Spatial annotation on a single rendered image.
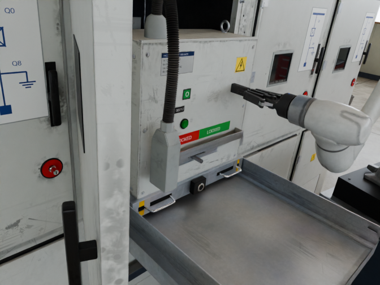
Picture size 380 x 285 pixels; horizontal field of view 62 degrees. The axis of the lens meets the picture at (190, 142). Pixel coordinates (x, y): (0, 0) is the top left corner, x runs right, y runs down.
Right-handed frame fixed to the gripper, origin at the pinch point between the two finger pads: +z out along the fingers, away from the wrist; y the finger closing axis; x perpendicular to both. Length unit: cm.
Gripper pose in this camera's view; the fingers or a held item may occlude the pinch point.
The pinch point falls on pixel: (240, 90)
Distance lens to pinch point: 110.3
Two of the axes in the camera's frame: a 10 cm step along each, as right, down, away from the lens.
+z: -6.9, -3.7, 6.3
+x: 0.9, -9.0, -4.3
